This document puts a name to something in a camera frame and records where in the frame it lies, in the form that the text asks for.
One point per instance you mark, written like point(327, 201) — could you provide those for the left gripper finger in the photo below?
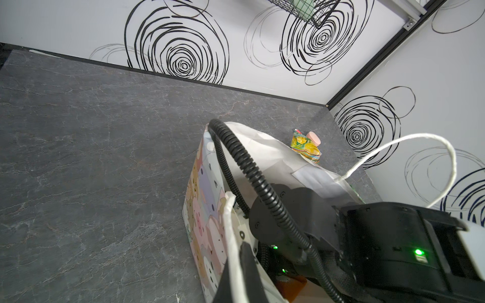
point(241, 280)

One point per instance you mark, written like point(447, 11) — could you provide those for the orange snack packet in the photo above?
point(291, 284)

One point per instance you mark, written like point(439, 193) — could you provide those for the white paper bag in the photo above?
point(207, 194)

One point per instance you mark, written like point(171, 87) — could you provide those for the yellow green snack packet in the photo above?
point(305, 146)

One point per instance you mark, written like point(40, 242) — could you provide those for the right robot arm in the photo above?
point(354, 252)

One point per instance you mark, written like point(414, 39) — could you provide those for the pink round eraser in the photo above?
point(314, 138)

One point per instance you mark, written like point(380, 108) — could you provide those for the green items in basket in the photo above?
point(303, 6)

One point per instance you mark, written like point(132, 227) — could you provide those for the black wire basket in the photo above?
point(321, 13)

